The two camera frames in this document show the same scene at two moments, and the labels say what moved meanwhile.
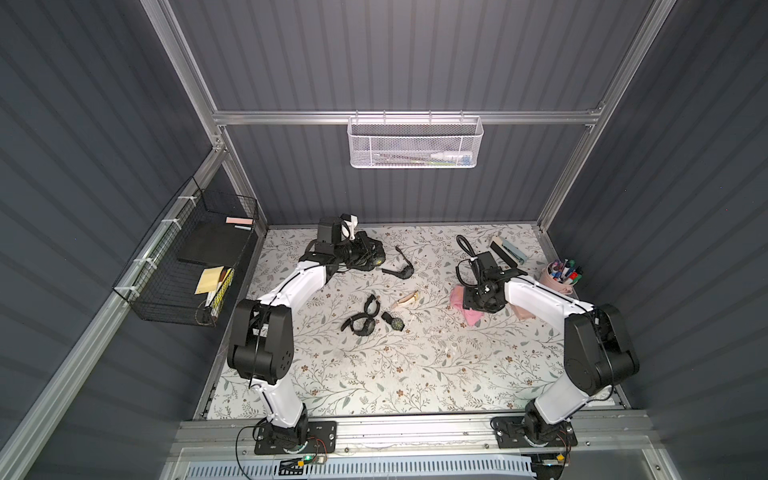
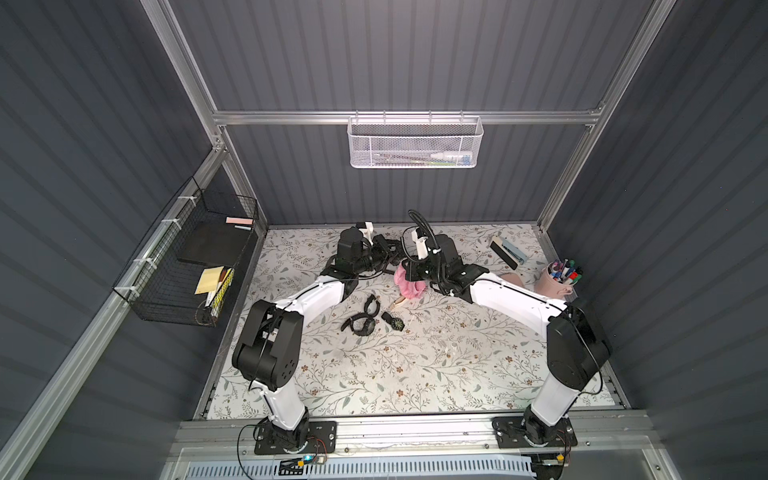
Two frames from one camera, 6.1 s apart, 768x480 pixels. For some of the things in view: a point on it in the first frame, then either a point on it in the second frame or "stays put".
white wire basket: x=409 y=142 stays put
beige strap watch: x=414 y=295 stays put
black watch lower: x=363 y=324 stays put
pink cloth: x=472 y=316 to x=409 y=289
